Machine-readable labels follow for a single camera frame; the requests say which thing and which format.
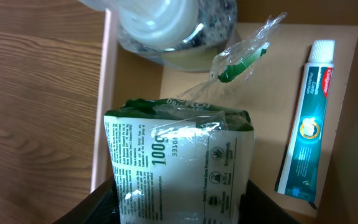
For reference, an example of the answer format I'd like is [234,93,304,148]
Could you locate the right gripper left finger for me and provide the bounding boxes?
[53,177,120,224]

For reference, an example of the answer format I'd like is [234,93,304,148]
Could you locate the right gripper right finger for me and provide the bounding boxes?
[239,180,300,224]

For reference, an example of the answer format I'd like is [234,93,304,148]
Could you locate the green red toothpaste tube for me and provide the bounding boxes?
[275,40,336,203]

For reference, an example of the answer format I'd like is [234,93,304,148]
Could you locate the green white floss packet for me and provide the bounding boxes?
[104,13,285,223]

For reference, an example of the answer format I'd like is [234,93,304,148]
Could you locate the clear soap pump bottle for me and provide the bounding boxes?
[80,0,237,72]

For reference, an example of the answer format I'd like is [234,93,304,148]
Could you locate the white cardboard box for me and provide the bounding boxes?
[91,1,358,223]

